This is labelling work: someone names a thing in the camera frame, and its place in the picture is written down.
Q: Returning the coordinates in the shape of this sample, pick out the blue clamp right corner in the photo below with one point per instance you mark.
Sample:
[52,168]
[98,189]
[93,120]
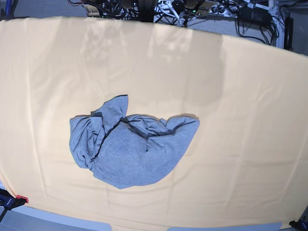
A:
[299,225]

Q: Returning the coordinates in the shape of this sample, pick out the black power adapter brick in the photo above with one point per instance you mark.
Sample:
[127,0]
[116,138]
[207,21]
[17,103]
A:
[254,15]

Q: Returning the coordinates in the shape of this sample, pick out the grey t-shirt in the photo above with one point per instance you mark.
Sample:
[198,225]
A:
[129,150]

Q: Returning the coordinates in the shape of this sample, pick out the yellow table cloth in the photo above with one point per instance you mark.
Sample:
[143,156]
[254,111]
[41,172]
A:
[247,164]

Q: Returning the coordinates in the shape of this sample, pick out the black robot base post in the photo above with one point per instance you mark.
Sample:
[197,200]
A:
[146,10]

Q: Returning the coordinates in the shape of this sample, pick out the blue clamp with red tip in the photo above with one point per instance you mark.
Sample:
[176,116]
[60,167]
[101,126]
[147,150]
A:
[8,202]

